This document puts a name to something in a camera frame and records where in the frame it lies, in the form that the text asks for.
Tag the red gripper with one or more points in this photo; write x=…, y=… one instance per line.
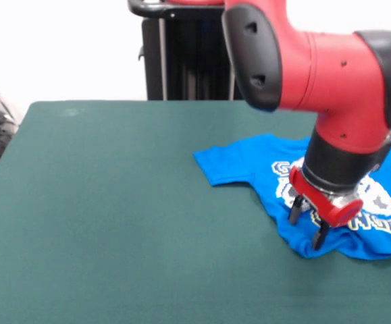
x=320, y=200

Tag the blue printed t-shirt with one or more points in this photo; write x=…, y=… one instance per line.
x=242, y=165

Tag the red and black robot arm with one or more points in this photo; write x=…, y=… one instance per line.
x=316, y=84

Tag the dark green tablecloth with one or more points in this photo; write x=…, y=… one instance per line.
x=114, y=236

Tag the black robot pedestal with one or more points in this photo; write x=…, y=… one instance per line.
x=181, y=57

